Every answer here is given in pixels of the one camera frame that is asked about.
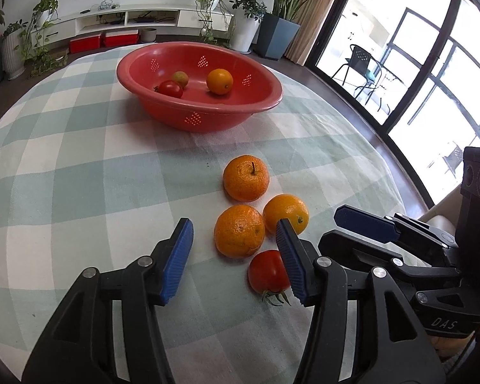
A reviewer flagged large smooth orange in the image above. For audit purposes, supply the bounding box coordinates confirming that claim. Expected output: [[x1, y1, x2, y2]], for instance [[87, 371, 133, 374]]
[[206, 68, 234, 95]]

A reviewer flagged stemmed mandarin orange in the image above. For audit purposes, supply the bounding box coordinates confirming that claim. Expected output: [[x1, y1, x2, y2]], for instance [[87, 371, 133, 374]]
[[223, 155, 270, 203]]

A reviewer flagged red tomato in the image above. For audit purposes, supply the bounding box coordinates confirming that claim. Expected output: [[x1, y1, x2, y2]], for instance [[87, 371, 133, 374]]
[[248, 250, 292, 307], [154, 80, 184, 99]]

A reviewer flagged red storage box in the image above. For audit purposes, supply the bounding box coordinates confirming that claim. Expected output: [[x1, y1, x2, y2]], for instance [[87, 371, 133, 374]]
[[69, 35, 102, 54], [103, 30, 140, 47]]

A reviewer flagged beige curtain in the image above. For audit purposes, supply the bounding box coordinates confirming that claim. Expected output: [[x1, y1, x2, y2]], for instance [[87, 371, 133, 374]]
[[285, 0, 363, 68]]

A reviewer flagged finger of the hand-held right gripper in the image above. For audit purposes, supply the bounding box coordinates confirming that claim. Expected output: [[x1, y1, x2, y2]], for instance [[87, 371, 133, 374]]
[[317, 230, 465, 291], [333, 204, 460, 257]]

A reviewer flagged small smooth orange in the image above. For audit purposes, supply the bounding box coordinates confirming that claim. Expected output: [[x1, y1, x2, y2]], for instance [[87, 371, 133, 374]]
[[263, 194, 310, 236]]

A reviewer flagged plant in ribbed white pot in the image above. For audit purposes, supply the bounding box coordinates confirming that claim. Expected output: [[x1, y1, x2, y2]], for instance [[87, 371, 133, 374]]
[[0, 20, 28, 81]]

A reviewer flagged broad-leaf plant in blue pot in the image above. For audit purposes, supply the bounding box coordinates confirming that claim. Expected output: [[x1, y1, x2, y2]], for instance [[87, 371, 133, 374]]
[[253, 0, 348, 61]]

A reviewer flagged green checked tablecloth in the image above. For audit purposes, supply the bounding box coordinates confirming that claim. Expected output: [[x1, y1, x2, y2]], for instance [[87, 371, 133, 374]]
[[0, 44, 409, 384]]

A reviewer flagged black framed glass door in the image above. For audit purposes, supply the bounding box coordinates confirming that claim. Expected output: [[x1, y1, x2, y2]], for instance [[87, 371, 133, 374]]
[[304, 0, 480, 209]]

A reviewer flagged red plastic basin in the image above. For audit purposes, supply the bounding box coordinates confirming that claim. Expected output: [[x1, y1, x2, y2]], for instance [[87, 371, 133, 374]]
[[116, 41, 284, 133]]

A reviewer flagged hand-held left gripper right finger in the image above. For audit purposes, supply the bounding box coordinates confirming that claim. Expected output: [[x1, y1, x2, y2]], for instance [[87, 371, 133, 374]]
[[275, 218, 449, 384]]

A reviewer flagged black balcony chair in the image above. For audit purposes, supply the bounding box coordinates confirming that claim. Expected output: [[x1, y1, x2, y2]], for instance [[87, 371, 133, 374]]
[[428, 142, 465, 179], [331, 44, 385, 100]]

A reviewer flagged white television cabinet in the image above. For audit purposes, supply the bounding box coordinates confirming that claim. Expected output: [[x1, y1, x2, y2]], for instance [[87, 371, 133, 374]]
[[30, 6, 235, 46]]

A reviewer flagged cream leather chair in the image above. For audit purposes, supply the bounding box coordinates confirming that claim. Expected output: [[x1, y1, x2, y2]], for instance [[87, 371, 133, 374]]
[[418, 190, 465, 228]]

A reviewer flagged bushy plant in white pot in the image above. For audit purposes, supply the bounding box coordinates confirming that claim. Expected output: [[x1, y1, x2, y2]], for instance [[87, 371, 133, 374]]
[[229, 0, 268, 54]]

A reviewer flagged balcony table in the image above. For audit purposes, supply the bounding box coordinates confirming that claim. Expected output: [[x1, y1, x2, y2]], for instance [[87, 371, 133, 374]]
[[368, 66, 404, 115]]

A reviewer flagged bumpy mandarin orange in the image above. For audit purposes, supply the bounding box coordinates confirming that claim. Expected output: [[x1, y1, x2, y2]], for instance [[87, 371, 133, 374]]
[[214, 205, 266, 259]]

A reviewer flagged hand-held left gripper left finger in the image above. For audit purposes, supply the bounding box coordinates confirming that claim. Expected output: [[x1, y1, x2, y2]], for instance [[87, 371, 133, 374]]
[[22, 217, 195, 384]]

